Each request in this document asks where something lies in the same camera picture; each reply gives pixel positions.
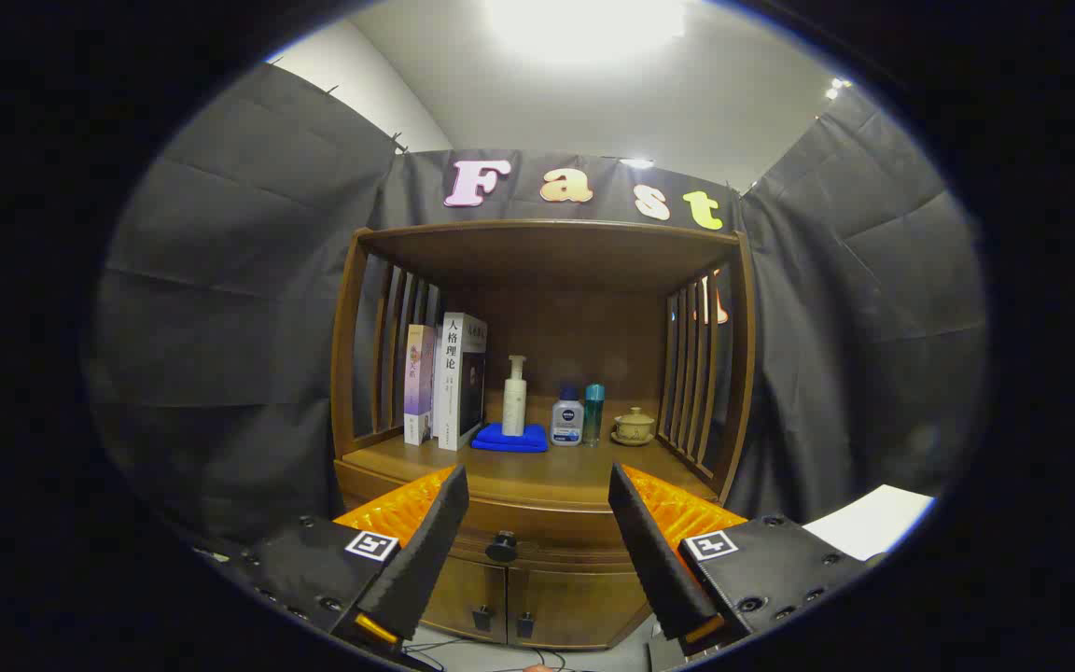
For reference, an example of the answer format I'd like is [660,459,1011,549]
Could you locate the white pump bottle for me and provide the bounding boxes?
[502,355,529,438]

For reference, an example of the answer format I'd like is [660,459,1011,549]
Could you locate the black backdrop cloth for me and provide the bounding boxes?
[85,61,991,552]

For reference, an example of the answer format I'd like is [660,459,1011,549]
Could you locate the wooden drawer with black knob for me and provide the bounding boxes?
[334,459,723,568]

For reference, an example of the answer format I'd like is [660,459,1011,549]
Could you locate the blue folded cloth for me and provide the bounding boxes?
[471,423,550,454]

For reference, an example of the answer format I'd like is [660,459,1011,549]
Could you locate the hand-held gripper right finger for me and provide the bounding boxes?
[607,463,886,659]

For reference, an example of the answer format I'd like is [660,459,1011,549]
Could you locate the black floor cables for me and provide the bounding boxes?
[404,635,557,672]

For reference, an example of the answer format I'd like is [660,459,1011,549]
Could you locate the thick white book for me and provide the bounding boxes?
[436,312,489,452]

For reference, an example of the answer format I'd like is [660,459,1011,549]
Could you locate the purple book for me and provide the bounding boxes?
[404,324,438,446]

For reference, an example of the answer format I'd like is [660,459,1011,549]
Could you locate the white bottle with blue cap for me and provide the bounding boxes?
[551,385,585,447]

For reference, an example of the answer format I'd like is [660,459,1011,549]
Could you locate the brown wooden cabinet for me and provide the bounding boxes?
[330,219,758,651]

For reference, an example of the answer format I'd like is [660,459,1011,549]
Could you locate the wooden cabinet door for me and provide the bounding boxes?
[421,555,509,645]
[507,565,655,650]

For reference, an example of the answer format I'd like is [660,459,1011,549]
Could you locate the yellow lidded teacup with saucer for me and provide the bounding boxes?
[610,407,657,447]

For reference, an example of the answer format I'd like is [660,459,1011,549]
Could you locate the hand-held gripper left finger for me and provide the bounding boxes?
[206,464,471,665]

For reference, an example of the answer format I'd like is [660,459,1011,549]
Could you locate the slim teal bottle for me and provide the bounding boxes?
[582,384,606,446]

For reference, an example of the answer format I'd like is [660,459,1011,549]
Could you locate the white flat panel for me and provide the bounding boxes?
[803,484,936,561]

